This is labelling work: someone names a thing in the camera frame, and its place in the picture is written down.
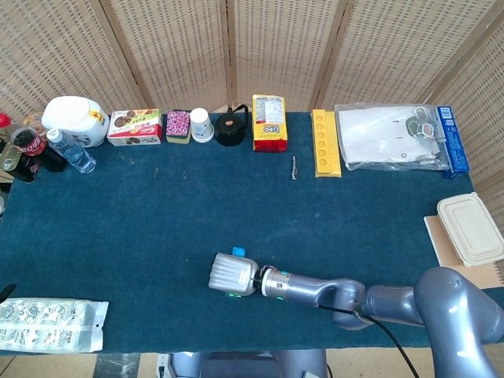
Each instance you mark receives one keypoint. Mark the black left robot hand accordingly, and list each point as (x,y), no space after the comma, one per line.
(7,293)

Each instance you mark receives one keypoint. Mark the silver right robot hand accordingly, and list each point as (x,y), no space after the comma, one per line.
(234,273)

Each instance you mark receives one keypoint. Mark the green toy brick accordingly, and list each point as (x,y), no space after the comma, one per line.
(232,295)

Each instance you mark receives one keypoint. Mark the blue toy brick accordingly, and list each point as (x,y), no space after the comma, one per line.
(238,251)

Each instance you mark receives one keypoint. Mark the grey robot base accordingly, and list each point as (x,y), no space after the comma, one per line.
(244,364)

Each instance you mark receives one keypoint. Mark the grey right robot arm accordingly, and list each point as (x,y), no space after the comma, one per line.
(433,307)

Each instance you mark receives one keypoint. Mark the white printed plastic pouch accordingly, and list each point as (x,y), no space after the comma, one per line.
(47,325)

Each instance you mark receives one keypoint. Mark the dark blue table mat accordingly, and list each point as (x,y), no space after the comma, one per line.
(252,212)

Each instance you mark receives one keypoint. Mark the black teapot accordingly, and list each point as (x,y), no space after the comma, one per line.
(230,128)

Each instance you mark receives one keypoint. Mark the cola bottle red label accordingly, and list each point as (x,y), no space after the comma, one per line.
(33,146)

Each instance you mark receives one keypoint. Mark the white paper cup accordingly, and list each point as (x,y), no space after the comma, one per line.
(201,125)

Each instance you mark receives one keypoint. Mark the clear plastic water bottle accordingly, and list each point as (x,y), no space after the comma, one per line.
(73,151)

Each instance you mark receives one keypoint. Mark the sponge with purple pattern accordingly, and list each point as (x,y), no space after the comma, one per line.
(178,125)

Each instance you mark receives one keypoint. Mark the yellow block with round holes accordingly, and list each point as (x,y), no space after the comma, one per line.
(326,143)

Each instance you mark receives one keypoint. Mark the orange snack packet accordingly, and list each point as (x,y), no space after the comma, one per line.
(33,120)

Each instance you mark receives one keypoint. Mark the cookie box red white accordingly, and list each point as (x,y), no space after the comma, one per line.
(136,128)

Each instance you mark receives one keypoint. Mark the white plastic jug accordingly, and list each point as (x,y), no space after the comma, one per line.
(75,118)

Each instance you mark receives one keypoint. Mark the clear plastic bag with paper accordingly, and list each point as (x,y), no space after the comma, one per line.
(386,138)

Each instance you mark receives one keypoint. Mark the woven folding screen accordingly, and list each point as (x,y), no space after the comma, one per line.
(275,47)

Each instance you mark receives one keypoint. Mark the beige lidded food container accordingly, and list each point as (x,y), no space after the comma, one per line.
(470,230)

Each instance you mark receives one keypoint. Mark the blue cardboard box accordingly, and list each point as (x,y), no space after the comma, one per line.
(453,138)

